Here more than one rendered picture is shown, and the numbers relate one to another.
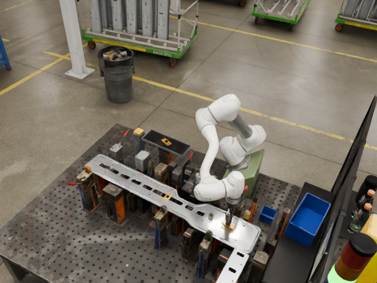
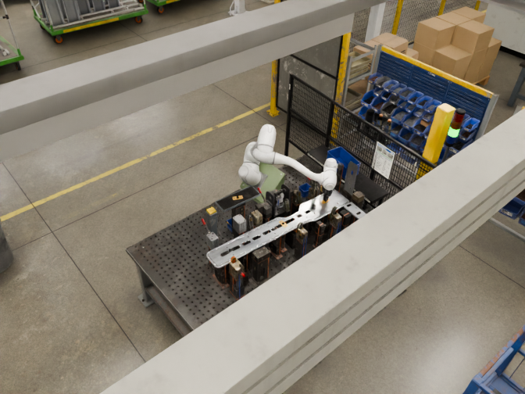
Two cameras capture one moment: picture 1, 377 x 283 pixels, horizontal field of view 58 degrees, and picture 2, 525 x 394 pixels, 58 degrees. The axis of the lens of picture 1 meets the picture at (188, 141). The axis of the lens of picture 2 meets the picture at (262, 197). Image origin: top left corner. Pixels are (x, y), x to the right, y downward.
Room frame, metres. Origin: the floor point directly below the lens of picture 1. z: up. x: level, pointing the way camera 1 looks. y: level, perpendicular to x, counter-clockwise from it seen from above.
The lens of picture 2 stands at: (0.55, 2.77, 3.83)
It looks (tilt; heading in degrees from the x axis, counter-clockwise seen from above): 42 degrees down; 295
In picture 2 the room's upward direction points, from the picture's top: 2 degrees clockwise
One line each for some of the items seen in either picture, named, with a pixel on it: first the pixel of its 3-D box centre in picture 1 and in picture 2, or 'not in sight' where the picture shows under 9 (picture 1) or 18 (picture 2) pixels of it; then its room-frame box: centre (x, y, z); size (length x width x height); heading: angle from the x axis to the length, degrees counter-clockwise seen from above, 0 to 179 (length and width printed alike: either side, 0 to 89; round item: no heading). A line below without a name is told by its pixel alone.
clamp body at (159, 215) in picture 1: (161, 229); (301, 244); (1.40, 0.15, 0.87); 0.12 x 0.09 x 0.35; 152
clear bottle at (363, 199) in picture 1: (364, 205); (379, 124); (1.14, -0.90, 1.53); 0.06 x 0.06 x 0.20
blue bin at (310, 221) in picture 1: (307, 219); (342, 162); (1.38, -0.79, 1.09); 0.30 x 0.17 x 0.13; 146
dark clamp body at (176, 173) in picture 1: (178, 188); (266, 221); (1.77, 0.06, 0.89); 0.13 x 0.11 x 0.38; 152
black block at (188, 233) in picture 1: (187, 246); (319, 235); (1.30, -0.03, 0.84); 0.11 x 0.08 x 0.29; 152
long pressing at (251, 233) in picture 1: (164, 196); (281, 225); (1.58, 0.15, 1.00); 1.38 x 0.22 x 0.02; 62
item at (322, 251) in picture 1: (322, 252); (383, 159); (1.01, -0.73, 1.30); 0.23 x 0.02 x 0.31; 152
